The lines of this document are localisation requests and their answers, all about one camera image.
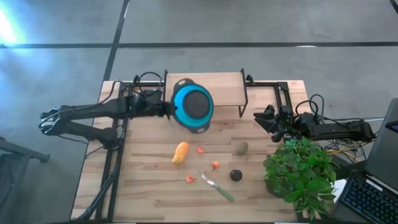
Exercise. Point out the grey laptop backlit keyboard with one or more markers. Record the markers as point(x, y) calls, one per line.
point(382, 155)

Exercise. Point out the dark purple plum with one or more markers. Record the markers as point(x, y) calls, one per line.
point(236, 175)

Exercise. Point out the yellow-orange mango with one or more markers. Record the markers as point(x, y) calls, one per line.
point(181, 152)

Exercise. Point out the small red-yellow peach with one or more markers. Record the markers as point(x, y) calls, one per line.
point(189, 179)
point(215, 165)
point(200, 150)

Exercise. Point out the wooden shelf riser black legs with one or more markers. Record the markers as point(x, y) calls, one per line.
point(224, 88)

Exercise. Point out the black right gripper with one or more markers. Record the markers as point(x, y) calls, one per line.
point(287, 123)

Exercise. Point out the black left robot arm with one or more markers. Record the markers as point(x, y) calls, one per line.
point(93, 110)

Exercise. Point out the white paper sheet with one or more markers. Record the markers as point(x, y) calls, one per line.
point(339, 189)

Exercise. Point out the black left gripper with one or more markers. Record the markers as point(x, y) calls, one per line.
point(149, 104)

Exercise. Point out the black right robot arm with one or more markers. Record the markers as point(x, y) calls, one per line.
point(335, 129)

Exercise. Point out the green potted plant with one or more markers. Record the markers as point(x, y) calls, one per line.
point(298, 174)

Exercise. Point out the brown kiwi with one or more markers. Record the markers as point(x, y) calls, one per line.
point(241, 148)

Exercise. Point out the black floor stand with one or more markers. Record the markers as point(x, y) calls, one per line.
point(25, 152)

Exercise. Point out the blue collapsible colander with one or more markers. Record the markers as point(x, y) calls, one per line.
point(192, 105)

